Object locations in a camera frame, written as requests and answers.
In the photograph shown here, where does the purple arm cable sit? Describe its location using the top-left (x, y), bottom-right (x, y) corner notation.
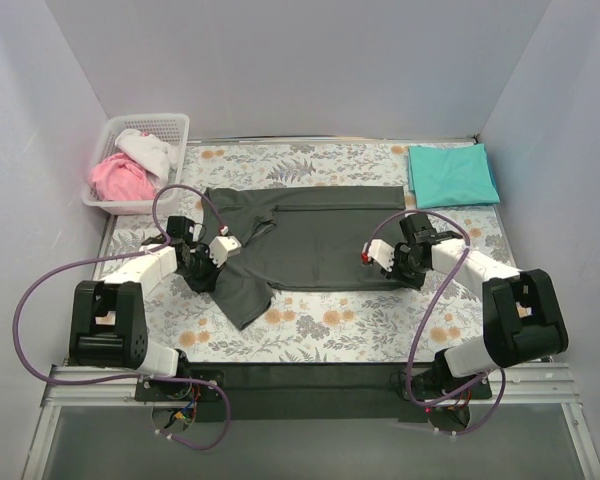
top-left (11, 183), bottom-right (233, 453)
top-left (363, 209), bottom-right (506, 437)

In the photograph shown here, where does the floral patterned table mat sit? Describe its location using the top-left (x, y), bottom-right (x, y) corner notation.
top-left (80, 140), bottom-right (552, 365)

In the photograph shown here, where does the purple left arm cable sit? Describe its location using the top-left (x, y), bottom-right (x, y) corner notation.
top-left (11, 183), bottom-right (233, 453)

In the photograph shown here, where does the pink crumpled t-shirt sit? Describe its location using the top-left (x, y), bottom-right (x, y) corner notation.
top-left (88, 153), bottom-right (156, 202)

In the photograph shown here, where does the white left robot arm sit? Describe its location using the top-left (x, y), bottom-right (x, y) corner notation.
top-left (69, 216), bottom-right (241, 400)

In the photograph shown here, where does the aluminium frame rail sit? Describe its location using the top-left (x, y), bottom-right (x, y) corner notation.
top-left (24, 363), bottom-right (600, 479)

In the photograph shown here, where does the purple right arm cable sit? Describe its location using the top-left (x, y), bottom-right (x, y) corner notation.
top-left (363, 209), bottom-right (506, 437)

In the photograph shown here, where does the white plastic laundry basket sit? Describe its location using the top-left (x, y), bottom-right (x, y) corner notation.
top-left (82, 113), bottom-right (190, 215)

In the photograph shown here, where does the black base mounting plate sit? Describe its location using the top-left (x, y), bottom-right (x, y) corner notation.
top-left (133, 363), bottom-right (493, 425)

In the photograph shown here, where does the dark grey t-shirt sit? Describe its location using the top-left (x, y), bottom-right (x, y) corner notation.
top-left (203, 186), bottom-right (405, 330)

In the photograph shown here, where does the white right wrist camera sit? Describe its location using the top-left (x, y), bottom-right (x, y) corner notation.
top-left (361, 239), bottom-right (395, 272)

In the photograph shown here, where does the white crumpled t-shirt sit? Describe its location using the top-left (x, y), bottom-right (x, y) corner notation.
top-left (115, 129), bottom-right (179, 183)

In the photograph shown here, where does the folded teal t-shirt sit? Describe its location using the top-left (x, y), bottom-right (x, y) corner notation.
top-left (408, 144), bottom-right (500, 209)

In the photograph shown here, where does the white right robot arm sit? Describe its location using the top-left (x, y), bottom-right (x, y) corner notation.
top-left (362, 210), bottom-right (569, 406)

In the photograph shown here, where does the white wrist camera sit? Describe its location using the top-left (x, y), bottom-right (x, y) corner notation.
top-left (209, 236), bottom-right (242, 269)
top-left (361, 239), bottom-right (395, 272)

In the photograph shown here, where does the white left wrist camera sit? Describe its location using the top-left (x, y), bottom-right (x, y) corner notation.
top-left (209, 236), bottom-right (242, 269)

